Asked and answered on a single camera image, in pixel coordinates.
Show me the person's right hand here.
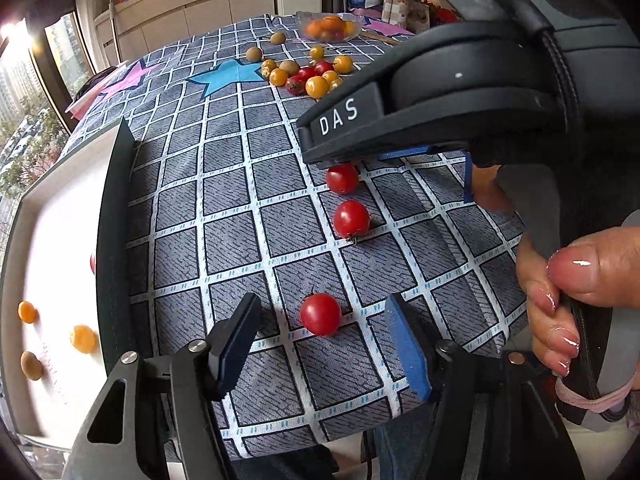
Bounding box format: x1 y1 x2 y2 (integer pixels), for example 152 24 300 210
472 165 640 379

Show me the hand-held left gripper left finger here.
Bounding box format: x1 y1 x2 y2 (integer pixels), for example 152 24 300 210
62 292 262 480

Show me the olive tomato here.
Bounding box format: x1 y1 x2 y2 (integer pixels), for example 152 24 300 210
20 351 44 381

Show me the white rectangular tray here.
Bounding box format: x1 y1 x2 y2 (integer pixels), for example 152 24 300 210
0 117 138 453

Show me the black braided cable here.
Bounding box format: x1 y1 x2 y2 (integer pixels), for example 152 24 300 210
542 27 583 151

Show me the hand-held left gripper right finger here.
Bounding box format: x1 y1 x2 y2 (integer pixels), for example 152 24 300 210
385 293 586 480

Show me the dark window frame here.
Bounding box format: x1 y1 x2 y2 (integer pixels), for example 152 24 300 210
0 5 101 126

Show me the white cabinet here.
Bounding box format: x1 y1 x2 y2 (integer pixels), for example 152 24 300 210
92 0 278 68

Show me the wooden stick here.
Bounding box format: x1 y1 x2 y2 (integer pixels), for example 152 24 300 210
359 29 401 45

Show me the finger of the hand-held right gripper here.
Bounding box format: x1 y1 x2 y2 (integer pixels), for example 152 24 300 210
377 144 473 162
462 152 476 205

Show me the red decoration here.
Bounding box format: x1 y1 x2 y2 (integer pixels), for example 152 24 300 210
420 0 461 26

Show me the pile of yellow tomatoes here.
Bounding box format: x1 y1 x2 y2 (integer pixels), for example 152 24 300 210
261 45 355 100

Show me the grey checked star tablecloth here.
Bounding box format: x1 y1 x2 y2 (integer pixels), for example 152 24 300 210
65 12 531 458

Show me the person's white clothing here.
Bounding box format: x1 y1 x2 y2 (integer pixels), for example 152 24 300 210
560 410 640 480

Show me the clear glass bowl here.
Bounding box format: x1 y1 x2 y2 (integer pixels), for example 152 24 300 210
295 11 366 42

